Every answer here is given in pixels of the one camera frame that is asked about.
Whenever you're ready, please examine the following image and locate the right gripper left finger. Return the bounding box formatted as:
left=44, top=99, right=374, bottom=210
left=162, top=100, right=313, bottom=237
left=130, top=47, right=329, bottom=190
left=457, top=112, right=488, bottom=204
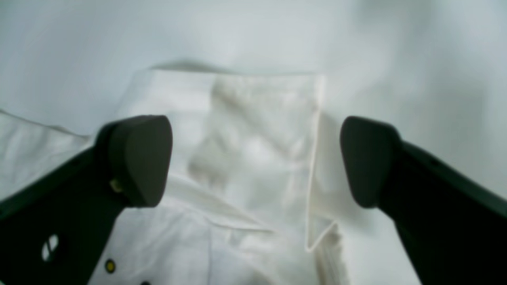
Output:
left=0, top=115, right=173, bottom=285

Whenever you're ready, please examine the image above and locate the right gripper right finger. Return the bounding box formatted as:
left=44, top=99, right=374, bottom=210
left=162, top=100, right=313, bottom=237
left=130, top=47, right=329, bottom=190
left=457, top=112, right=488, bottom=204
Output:
left=340, top=116, right=507, bottom=285

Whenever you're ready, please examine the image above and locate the white printed t-shirt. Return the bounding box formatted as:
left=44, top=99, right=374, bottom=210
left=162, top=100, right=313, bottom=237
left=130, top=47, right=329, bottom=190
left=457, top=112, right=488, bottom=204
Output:
left=0, top=69, right=351, bottom=285

